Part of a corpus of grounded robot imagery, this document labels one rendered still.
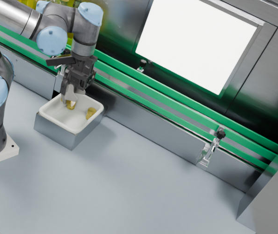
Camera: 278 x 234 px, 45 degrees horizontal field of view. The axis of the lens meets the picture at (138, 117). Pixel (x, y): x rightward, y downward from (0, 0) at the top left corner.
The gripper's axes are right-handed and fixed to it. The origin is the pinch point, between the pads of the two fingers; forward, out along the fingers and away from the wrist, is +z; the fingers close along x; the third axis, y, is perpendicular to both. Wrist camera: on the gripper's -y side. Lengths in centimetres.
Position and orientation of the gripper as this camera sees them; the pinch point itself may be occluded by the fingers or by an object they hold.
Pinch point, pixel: (66, 98)
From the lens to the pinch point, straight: 122.9
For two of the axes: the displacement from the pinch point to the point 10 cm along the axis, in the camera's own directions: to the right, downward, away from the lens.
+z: -2.9, 7.6, 5.8
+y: 8.8, 4.5, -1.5
